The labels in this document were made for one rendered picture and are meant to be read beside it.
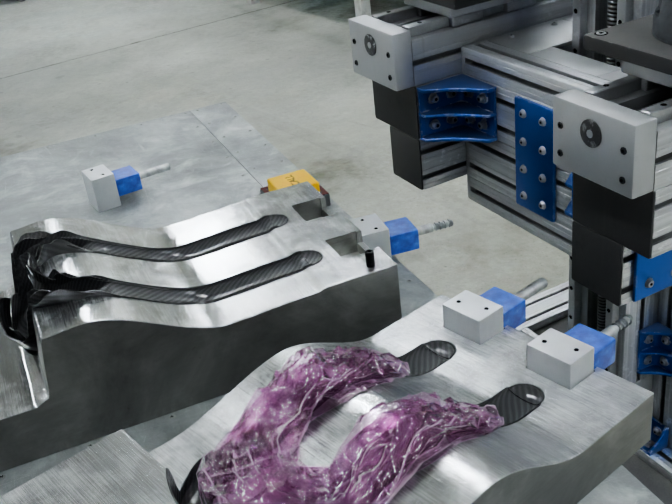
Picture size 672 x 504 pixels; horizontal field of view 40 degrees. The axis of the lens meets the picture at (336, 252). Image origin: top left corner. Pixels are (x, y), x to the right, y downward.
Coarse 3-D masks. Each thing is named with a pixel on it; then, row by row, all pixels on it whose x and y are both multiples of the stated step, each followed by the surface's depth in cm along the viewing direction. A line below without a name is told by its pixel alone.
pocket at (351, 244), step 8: (352, 232) 108; (360, 232) 108; (328, 240) 107; (336, 240) 108; (344, 240) 108; (352, 240) 109; (360, 240) 109; (336, 248) 108; (344, 248) 109; (352, 248) 109; (360, 248) 109; (368, 248) 108; (344, 256) 109; (352, 256) 109
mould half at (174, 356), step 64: (64, 256) 101; (256, 256) 107; (384, 256) 102; (64, 320) 90; (128, 320) 90; (192, 320) 95; (256, 320) 96; (320, 320) 100; (384, 320) 103; (0, 384) 94; (64, 384) 91; (128, 384) 93; (192, 384) 97; (0, 448) 91; (64, 448) 94
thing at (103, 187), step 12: (96, 168) 143; (120, 168) 146; (132, 168) 145; (156, 168) 146; (168, 168) 147; (84, 180) 143; (96, 180) 140; (108, 180) 141; (120, 180) 142; (132, 180) 143; (96, 192) 140; (108, 192) 141; (120, 192) 143; (96, 204) 142; (108, 204) 142; (120, 204) 143
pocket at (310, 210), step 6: (318, 198) 117; (324, 198) 117; (300, 204) 117; (306, 204) 117; (312, 204) 117; (318, 204) 118; (324, 204) 118; (300, 210) 117; (306, 210) 117; (312, 210) 118; (318, 210) 118; (324, 210) 117; (306, 216) 118; (312, 216) 118; (318, 216) 118; (324, 216) 118
